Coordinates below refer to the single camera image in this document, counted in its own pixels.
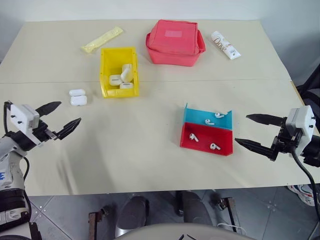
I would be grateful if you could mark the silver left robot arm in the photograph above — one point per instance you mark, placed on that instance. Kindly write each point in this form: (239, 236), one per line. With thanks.
(10, 175)

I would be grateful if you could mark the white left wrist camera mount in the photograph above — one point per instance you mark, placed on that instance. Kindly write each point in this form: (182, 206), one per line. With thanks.
(22, 116)

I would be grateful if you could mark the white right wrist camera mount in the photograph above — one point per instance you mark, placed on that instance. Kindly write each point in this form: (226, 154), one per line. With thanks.
(303, 120)

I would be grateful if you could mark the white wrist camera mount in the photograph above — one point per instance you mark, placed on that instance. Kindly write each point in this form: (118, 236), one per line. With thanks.
(22, 116)
(303, 120)

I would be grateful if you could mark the dark chair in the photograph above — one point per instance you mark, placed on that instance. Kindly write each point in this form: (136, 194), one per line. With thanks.
(312, 92)

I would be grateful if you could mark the beige rounded robot body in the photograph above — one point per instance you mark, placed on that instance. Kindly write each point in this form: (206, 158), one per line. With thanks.
(190, 232)

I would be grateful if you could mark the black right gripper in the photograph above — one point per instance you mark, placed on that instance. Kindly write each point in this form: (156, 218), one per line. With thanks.
(282, 145)

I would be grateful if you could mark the rusty metal stand foot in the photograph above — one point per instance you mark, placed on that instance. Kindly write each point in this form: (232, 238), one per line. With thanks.
(228, 207)
(94, 225)

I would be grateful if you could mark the blue plastic tray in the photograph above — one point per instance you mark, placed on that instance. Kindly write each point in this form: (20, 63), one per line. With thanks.
(197, 116)

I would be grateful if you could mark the red fabric pouch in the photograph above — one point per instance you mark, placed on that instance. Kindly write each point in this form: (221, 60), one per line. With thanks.
(172, 50)

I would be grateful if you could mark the red plastic tray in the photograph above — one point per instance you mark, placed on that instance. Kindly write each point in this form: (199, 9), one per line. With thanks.
(207, 135)

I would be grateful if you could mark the white Dove tube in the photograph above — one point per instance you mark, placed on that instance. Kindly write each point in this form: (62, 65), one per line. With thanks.
(225, 45)

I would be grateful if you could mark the dark rounded shape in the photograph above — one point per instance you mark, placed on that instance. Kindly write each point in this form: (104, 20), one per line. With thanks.
(197, 207)
(135, 212)

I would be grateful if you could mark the white sneaker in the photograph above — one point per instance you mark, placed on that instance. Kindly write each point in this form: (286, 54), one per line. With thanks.
(303, 192)

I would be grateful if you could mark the yellow plastic packet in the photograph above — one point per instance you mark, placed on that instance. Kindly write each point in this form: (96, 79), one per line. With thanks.
(102, 40)

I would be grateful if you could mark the yellow plastic bin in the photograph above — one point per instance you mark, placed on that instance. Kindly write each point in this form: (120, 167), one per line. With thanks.
(110, 57)

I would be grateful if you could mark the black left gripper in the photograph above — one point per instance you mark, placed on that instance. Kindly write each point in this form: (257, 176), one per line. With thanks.
(42, 131)

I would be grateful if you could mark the white earbud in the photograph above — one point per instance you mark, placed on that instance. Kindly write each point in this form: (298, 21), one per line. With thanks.
(192, 136)
(214, 146)
(219, 115)
(208, 121)

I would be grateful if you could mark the white earbud case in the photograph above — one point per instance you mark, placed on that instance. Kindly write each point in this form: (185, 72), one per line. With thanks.
(78, 100)

